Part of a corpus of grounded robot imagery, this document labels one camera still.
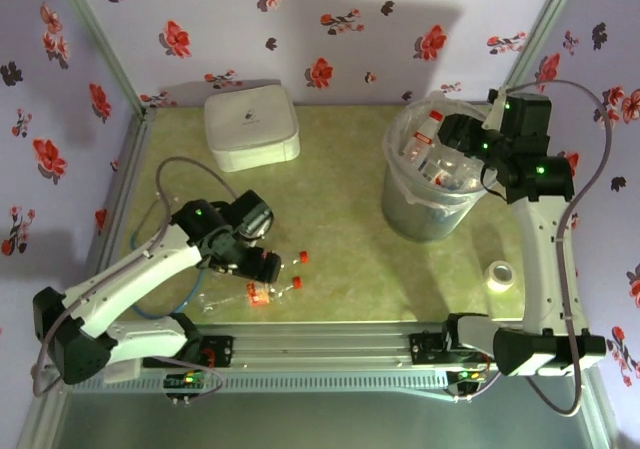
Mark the aluminium side rail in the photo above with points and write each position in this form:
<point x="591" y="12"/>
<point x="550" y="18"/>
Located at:
<point x="131" y="169"/>

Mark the white square lidded box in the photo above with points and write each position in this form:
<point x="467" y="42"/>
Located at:
<point x="250" y="139"/>

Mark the white tape roll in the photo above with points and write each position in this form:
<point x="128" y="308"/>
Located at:
<point x="492" y="281"/>

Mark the small circuit board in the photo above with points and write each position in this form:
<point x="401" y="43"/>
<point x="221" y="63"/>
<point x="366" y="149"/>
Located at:
<point x="467" y="375"/>
<point x="186" y="380"/>

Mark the clear plastic bin liner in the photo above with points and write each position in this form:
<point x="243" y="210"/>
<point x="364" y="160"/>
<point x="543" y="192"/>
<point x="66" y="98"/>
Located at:
<point x="395" y="144"/>

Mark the white paper tag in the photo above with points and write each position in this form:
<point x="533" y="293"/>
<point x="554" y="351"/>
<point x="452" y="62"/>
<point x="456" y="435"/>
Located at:
<point x="125" y="373"/>

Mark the white bottle with red cap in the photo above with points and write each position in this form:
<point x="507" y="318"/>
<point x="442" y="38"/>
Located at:
<point x="422" y="136"/>

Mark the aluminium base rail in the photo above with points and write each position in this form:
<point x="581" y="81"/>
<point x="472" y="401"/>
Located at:
<point x="325" y="346"/>

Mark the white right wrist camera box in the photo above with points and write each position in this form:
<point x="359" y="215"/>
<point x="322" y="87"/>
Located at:
<point x="496" y="111"/>

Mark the clear bottle red cola label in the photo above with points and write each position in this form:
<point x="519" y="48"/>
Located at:
<point x="257" y="292"/>
<point x="302" y="257"/>

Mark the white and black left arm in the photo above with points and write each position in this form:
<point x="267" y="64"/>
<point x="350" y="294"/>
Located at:
<point x="140" y="274"/>

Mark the aluminium frame post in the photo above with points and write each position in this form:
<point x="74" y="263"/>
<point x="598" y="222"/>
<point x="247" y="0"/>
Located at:
<point x="542" y="24"/>
<point x="100" y="39"/>

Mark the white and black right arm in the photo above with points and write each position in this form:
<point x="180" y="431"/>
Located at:
<point x="545" y="269"/>

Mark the grey metal shelf panel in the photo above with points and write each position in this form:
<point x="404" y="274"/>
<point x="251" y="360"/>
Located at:
<point x="325" y="424"/>

